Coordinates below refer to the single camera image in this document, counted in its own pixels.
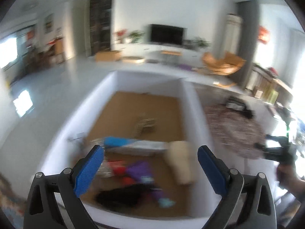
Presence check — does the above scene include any white tv cabinet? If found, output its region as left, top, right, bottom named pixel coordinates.
left=111, top=43, right=209, bottom=67

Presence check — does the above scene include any wooden railing shelf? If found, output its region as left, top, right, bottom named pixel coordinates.
left=246, top=64, right=293, bottom=107

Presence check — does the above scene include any white cardboard storage box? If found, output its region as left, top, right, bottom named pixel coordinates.
left=39, top=71, right=218, bottom=228

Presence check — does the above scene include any blue white glove box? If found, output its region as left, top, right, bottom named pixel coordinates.
left=103, top=136, right=135, bottom=148

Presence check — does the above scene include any green potted plant right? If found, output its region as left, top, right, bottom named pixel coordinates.
left=191, top=37, right=211, bottom=51

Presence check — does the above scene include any small wooden bench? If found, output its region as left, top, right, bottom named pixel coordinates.
left=161, top=50, right=182, bottom=63

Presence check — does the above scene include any red foil snack packet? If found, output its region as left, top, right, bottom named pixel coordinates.
left=121, top=176, right=137, bottom=186

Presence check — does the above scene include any black flat television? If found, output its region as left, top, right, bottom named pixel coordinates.
left=149, top=24, right=185, bottom=46

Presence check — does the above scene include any green potted plant left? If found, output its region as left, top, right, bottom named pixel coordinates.
left=129, top=30, right=145, bottom=44

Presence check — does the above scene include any green potted plant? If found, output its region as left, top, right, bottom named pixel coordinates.
left=129, top=30, right=145, bottom=44
left=191, top=37, right=211, bottom=51

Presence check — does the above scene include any red wall decoration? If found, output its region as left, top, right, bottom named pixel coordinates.
left=258, top=26, right=270, bottom=44

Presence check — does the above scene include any blue white mask box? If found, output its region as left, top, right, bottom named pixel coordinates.
left=108, top=140, right=169, bottom=156

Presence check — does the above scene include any dark glass display cabinet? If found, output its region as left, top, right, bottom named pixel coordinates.
left=89, top=0, right=113, bottom=55

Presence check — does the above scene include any black striped gift box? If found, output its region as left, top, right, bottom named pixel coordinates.
left=225, top=96, right=254, bottom=119

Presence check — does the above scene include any pink red envelope packet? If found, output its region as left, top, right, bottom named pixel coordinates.
left=109, top=160, right=126, bottom=176

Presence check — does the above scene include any black studded cloth bag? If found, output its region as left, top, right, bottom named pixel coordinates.
left=95, top=184, right=158, bottom=211

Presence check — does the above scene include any cardboard box on floor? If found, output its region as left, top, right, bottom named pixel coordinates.
left=95, top=51, right=121, bottom=62

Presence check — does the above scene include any silver sequin clutch bag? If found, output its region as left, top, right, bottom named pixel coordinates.
left=83, top=138, right=114, bottom=178

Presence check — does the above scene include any white yellow work glove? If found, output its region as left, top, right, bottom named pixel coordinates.
left=164, top=141, right=196, bottom=185

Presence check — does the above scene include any orange lounge chair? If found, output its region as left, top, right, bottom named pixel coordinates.
left=196, top=51, right=246, bottom=76

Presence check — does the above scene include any person right hand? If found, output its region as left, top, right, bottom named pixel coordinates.
left=276, top=164, right=304, bottom=203

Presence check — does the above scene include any red flower vase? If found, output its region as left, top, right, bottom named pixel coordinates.
left=114, top=29, right=127, bottom=44

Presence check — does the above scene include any grey curtain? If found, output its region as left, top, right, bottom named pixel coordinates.
left=232, top=0, right=260, bottom=90

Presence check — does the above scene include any purple foil packet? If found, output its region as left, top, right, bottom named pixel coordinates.
left=126, top=161, right=154, bottom=184

